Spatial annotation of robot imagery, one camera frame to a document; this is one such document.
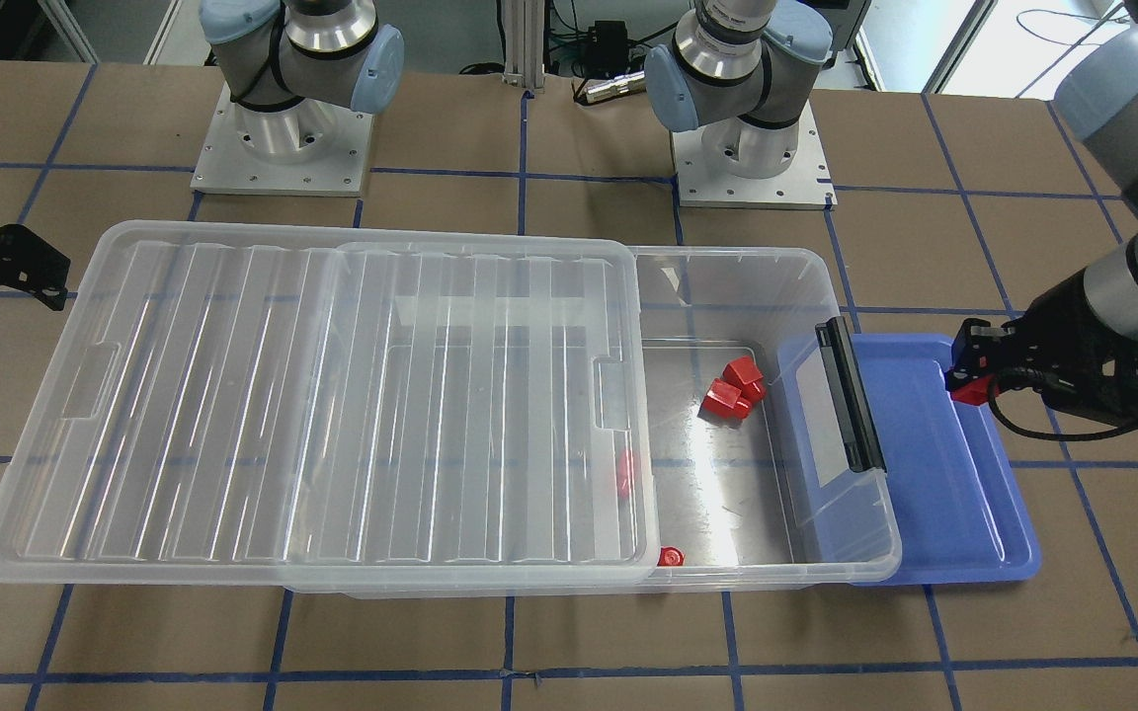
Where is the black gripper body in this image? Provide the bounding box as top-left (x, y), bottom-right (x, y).
top-left (990, 286), bottom-right (1138, 428)

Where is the red block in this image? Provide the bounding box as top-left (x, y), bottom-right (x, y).
top-left (615, 449), bottom-right (636, 501)
top-left (721, 355), bottom-right (767, 404)
top-left (943, 367), bottom-right (998, 408)
top-left (701, 378), bottom-right (753, 420)

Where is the clear plastic box lid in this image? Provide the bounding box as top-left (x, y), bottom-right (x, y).
top-left (0, 220), bottom-right (660, 598)

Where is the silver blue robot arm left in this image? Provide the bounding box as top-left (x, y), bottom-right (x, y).
top-left (945, 1), bottom-right (1138, 441)

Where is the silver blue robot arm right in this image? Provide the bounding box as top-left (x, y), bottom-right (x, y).
top-left (644, 1), bottom-right (834, 179)

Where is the blue plastic tray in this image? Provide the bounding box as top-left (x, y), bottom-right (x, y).
top-left (776, 332), bottom-right (1041, 588)

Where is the clear plastic storage box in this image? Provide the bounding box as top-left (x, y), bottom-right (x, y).
top-left (236, 231), bottom-right (902, 598)

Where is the red block under lid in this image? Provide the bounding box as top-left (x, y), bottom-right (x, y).
top-left (615, 449), bottom-right (636, 501)

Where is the red block outside box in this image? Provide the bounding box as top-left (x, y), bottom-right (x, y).
top-left (658, 546), bottom-right (686, 568)

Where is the black box latch handle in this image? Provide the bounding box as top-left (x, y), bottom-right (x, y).
top-left (816, 315), bottom-right (887, 473)

